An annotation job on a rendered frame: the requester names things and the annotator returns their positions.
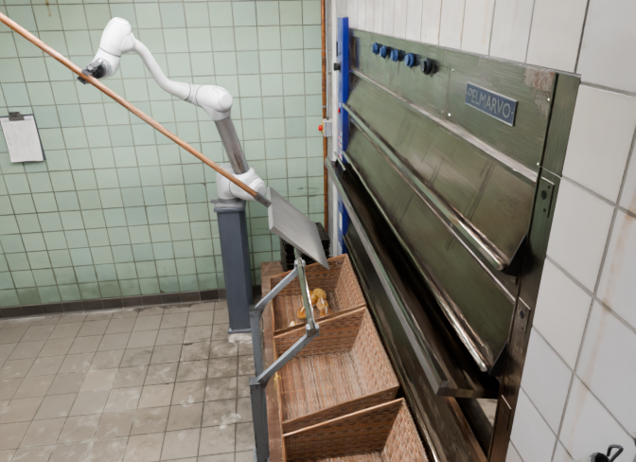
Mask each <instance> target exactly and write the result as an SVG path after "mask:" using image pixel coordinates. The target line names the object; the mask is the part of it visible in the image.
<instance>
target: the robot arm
mask: <svg viewBox="0 0 636 462"><path fill-rule="evenodd" d="M131 51H133V52H136V53H137V54H138V55H139V56H140V57H141V59H142V60H143V62H144V64H145V65H146V66H147V68H148V70H149V71H150V74H151V75H152V77H153V79H154V80H155V82H156V83H157V84H158V85H159V86H160V87H161V88H162V89H163V90H165V91H166V92H168V93H170V94H172V95H174V96H175V97H177V98H179V99H181V100H184V101H186V102H188V103H191V104H194V105H196V106H199V107H201V108H203V109H204V110H205V111H206V112H207V114H208V115H209V117H210V118H211V119H213V120H214V122H215V125H216V127H217V130H218V132H219V135H220V138H221V142H222V144H223V146H224V149H225V151H226V154H227V156H228V159H229V162H230V163H226V164H222V165H220V167H222V168H223V169H225V170H226V171H228V172H229V173H231V174H232V175H234V176H235V177H236V178H238V179H239V180H240V181H241V182H243V183H244V184H245V185H247V186H248V187H250V188H252V189H253V190H254V191H256V192H259V193H260V194H262V195H263V196H264V195H265V192H266V187H265V184H264V182H263V181H262V180H261V179H260V178H259V176H258V175H257V174H256V172H255V170H254V169H253V168H251V167H249V166H248V163H247V160H246V158H245V155H244V152H243V149H242V146H241V145H240V142H239V137H238V135H237V132H236V129H235V126H234V123H233V121H232V118H231V116H230V115H231V108H232V106H233V97H232V95H231V94H230V93H229V92H228V91H227V90H226V89H224V88H222V87H219V86H216V85H200V84H191V83H186V82H179V81H172V80H169V79H168V78H167V77H166V76H165V75H164V73H163V72H162V70H161V69H160V67H159V65H158V64H157V62H156V61H155V59H154V58H153V57H152V55H151V53H150V52H149V50H148V49H147V48H146V47H145V46H144V45H143V44H142V43H140V42H139V41H137V40H136V39H135V38H134V37H133V34H132V33H131V26H130V24H129V23H128V21H126V20H124V19H122V18H118V17H115V18H114V19H112V20H111V21H110V22H109V23H108V25H107V26H106V28H105V30H104V32H103V35H102V38H101V42H100V46H99V49H98V52H97V54H96V56H95V57H94V59H93V60H92V61H91V62H90V64H89V65H87V66H86V67H87V68H85V69H82V70H81V72H82V73H84V74H85V75H87V76H89V75H90V76H92V77H93V78H95V79H104V78H109V77H111V76H112V75H114V74H115V73H116V71H117V69H118V66H119V61H120V57H121V55H122V53H123V54H124V53H130V52H131ZM216 184H217V191H218V196H219V197H218V198H216V199H211V201H210V202H211V204H217V205H216V208H231V207H243V200H245V201H250V202H253V201H256V200H255V199H254V197H253V196H251V195H250V194H249V193H247V192H246V191H244V190H243V189H241V188H240V187H238V186H237V185H235V184H234V183H232V182H231V181H229V180H228V179H227V178H225V177H224V176H222V175H221V174H219V173H218V172H217V174H216Z"/></svg>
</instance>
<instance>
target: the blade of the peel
mask: <svg viewBox="0 0 636 462"><path fill-rule="evenodd" d="M266 191H267V198H268V199H269V200H270V201H272V204H271V205H270V206H269V208H268V214H269V226H270V230H271V231H272V232H274V233H275V234H276V235H277V236H279V237H280V238H282V239H283V240H285V241H286V242H288V243H289V244H291V245H292V246H294V247H295V248H297V249H298V250H300V251H301V252H303V253H304V254H306V255H307V256H309V257H310V258H312V259H314V260H315V261H317V262H318V263H320V264H321V265H322V266H324V267H325V268H327V269H328V270H329V267H328V263H327V258H326V254H325V251H324V248H323V245H322V242H321V239H320V236H319V232H318V229H317V226H316V223H315V222H313V221H311V220H310V219H309V218H308V217H307V216H306V215H304V214H303V213H302V212H301V211H300V210H298V209H297V208H296V207H295V206H294V205H292V204H291V203H290V202H289V201H287V200H286V199H285V198H284V197H283V196H281V195H280V194H279V193H278V192H277V191H275V190H274V189H273V188H272V187H270V186H268V187H267V188H266Z"/></svg>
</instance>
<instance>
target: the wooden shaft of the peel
mask: <svg viewBox="0 0 636 462"><path fill-rule="evenodd" d="M0 21H1V22H2V23H3V24H5V25H6V26H8V27H10V28H11V29H12V30H14V31H15V32H17V33H18V34H20V35H21V36H23V37H24V38H25V39H27V40H28V41H30V42H31V43H33V44H35V45H36V46H37V47H39V48H40V49H41V50H42V51H44V52H45V53H46V54H48V55H49V56H51V57H52V58H54V59H55V60H57V61H58V62H60V63H61V64H63V65H64V66H66V67H67V68H69V69H70V70H71V71H73V72H74V73H76V74H77V75H79V76H80V77H81V78H83V79H84V80H86V81H88V82H89V83H91V84H92V85H93V86H95V87H96V88H97V89H98V90H100V91H101V92H102V93H104V94H105V95H107V96H108V97H110V98H112V99H113V100H114V101H116V102H117V103H119V104H120V105H122V106H123V107H125V108H126V109H127V110H129V111H130V112H132V113H133V114H135V115H136V116H138V117H139V118H141V119H142V120H144V121H145V122H147V123H148V124H149V125H151V126H152V127H153V128H154V129H156V130H157V131H159V132H160V133H162V134H163V135H165V136H166V137H168V138H169V139H170V140H172V141H173V142H175V143H176V144H178V145H179V146H181V147H182V148H183V149H185V150H186V151H188V152H190V153H191V154H193V155H194V156H195V157H197V158H198V159H200V160H201V161H203V162H204V163H205V164H207V165H208V166H209V167H210V168H212V169H214V170H215V171H216V172H218V173H219V174H221V175H222V176H224V177H225V178H227V179H228V180H229V181H231V182H232V183H234V184H235V185H237V186H238V187H240V188H241V189H243V190H244V191H246V192H247V193H249V194H250V195H251V196H253V197H255V196H256V194H257V192H256V191H254V190H253V189H252V188H250V187H248V186H247V185H245V184H244V183H243V182H241V181H240V180H239V179H238V178H236V177H235V176H234V175H232V174H231V173H229V172H228V171H226V170H225V169H223V168H222V167H220V166H219V165H217V164H216V163H215V162H213V161H212V160H210V159H209V158H208V157H206V156H205V155H203V154H202V153H200V152H199V151H197V150H196V149H194V148H193V147H191V146H190V145H189V144H187V143H186V142H185V141H184V140H182V139H181V138H180V137H178V136H177V135H175V134H174V133H172V132H171V131H169V130H168V129H166V128H165V127H163V126H162V125H161V124H159V123H158V122H156V121H155V120H153V119H152V118H151V117H149V116H148V115H146V114H144V113H143V112H142V111H140V110H139V109H137V108H136V107H134V106H133V105H132V104H130V103H129V102H128V101H127V100H125V99H124V98H122V97H121V96H119V95H118V94H117V93H115V92H114V91H112V90H111V89H109V88H108V87H107V86H105V85H104V84H102V83H101V82H99V81H98V80H96V79H95V78H93V77H92V76H90V75H89V76H87V75H85V74H84V73H82V72H81V70H82V69H80V68H79V67H78V66H76V65H75V64H73V63H72V62H70V61H69V60H67V59H66V58H65V57H64V56H62V55H61V54H60V53H58V52H57V51H55V50H54V49H52V48H51V47H50V46H48V45H47V44H45V43H43V42H42V41H41V40H39V39H38V38H36V37H35V36H33V35H32V34H31V33H29V32H28V31H26V30H25V29H24V28H22V27H20V26H19V25H17V24H16V23H15V22H13V21H12V20H10V19H9V18H8V17H7V16H6V15H4V14H3V13H1V12H0Z"/></svg>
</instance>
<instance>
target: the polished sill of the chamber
mask: <svg viewBox="0 0 636 462"><path fill-rule="evenodd" d="M448 398H449V400H450V403H451V405H452V407H453V409H454V411H455V413H456V415H457V416H458V417H459V419H460V421H461V423H462V425H463V427H464V429H465V431H466V433H467V435H468V438H469V440H470V442H471V444H472V446H473V448H474V450H475V452H476V453H477V455H478V457H479V459H480V461H481V462H486V461H487V456H488V450H489V445H490V439H491V434H492V428H493V427H492V426H491V424H490V422H489V421H488V419H487V417H486V415H485V413H484V411H483V409H482V408H481V406H480V404H479V403H478V401H477V399H475V398H459V397H448Z"/></svg>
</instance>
